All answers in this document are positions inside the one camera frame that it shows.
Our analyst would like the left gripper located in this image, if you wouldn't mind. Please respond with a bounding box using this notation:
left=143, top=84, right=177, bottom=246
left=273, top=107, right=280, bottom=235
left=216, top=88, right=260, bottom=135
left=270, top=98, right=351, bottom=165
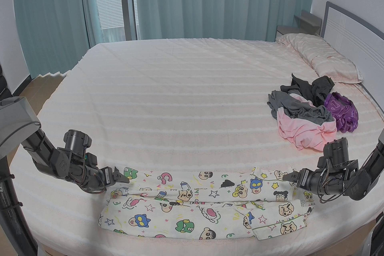
left=80, top=166, right=130, bottom=194

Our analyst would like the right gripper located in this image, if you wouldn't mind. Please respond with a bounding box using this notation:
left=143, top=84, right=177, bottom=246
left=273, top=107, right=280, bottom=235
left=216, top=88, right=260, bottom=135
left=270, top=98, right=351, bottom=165
left=283, top=168, right=323, bottom=193

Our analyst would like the white printed pyjama top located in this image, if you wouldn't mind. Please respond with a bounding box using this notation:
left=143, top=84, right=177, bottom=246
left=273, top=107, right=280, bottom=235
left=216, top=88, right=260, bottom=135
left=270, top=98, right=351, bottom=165
left=97, top=166, right=315, bottom=241

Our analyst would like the pink garment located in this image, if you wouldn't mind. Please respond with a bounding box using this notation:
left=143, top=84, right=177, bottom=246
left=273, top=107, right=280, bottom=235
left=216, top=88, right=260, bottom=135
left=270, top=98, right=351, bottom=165
left=277, top=93, right=337, bottom=152

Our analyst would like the grey garment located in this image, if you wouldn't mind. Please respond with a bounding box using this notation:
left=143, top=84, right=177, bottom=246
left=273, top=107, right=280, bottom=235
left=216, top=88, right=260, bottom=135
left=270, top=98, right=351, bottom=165
left=267, top=90, right=335, bottom=125

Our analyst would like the purple garment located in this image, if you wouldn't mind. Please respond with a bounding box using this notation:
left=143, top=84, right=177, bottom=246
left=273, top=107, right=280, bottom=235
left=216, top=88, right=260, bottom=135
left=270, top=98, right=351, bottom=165
left=324, top=92, right=359, bottom=133

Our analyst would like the black garment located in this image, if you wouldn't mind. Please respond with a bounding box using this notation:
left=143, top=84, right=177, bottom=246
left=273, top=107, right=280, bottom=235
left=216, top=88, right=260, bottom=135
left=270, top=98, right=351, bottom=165
left=280, top=73, right=335, bottom=107

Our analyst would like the bed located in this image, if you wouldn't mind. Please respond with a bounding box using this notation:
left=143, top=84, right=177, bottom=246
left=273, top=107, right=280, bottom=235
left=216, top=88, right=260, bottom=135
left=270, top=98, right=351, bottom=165
left=9, top=0, right=384, bottom=254

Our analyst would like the cream pillow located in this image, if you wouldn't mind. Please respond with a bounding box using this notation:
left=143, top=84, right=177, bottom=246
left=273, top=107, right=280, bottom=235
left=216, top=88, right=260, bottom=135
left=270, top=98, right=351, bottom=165
left=275, top=33, right=364, bottom=83

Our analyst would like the grey bedside table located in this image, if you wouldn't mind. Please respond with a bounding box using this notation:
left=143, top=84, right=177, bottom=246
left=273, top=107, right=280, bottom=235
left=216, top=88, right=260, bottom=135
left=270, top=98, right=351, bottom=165
left=276, top=9, right=323, bottom=36

